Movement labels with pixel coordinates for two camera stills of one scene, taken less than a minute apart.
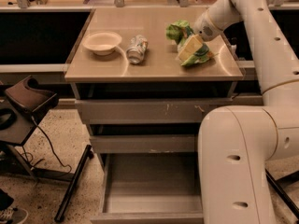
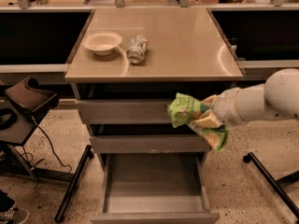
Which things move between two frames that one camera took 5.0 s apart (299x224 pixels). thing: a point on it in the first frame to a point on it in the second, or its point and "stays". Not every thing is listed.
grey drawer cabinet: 142,108 stays
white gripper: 205,29 to 228,107
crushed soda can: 136,49 stays
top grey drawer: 148,111 stays
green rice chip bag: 179,32 to 182,108
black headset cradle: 34,100 stays
